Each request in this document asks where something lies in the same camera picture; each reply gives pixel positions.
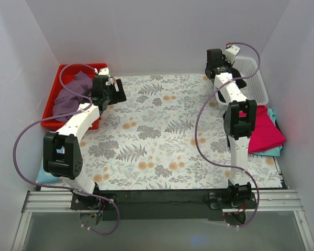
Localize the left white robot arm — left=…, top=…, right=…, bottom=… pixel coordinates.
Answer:
left=43, top=74, right=127, bottom=209

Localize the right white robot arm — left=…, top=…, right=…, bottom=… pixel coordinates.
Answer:
left=205, top=45, right=257, bottom=209

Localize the white perforated plastic basket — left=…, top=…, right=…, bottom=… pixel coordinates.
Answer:
left=214, top=55, right=269, bottom=107

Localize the purple crumpled t shirt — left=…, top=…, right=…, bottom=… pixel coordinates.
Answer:
left=52, top=71, right=92, bottom=116

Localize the red plastic bin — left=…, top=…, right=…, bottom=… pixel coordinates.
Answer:
left=43, top=63, right=108, bottom=118

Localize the floral patterned table mat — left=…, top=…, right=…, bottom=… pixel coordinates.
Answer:
left=35, top=74, right=283, bottom=191

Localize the magenta folded t shirt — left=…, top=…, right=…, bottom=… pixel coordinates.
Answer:
left=248, top=106, right=286, bottom=154

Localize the teal folded t shirt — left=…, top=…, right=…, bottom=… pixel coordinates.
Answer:
left=249, top=106, right=286, bottom=157

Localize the light blue dotted cloth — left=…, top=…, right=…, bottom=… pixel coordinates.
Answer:
left=37, top=167, right=63, bottom=184

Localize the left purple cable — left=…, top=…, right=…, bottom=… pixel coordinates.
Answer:
left=14, top=63, right=120, bottom=235

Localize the purple cable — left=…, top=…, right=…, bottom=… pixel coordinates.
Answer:
left=14, top=63, right=120, bottom=235
left=195, top=42, right=261, bottom=229

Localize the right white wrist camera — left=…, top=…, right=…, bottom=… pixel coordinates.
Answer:
left=224, top=44, right=240, bottom=62

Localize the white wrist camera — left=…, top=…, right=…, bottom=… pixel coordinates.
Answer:
left=224, top=44, right=240, bottom=62
left=94, top=67, right=110, bottom=77

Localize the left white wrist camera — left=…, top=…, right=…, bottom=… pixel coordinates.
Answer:
left=94, top=67, right=110, bottom=77

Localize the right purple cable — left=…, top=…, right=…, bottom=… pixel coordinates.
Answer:
left=195, top=42, right=261, bottom=229

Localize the aluminium mounting rail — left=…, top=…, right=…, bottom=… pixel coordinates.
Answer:
left=23, top=189, right=303, bottom=212

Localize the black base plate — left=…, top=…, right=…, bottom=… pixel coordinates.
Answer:
left=70, top=190, right=258, bottom=221

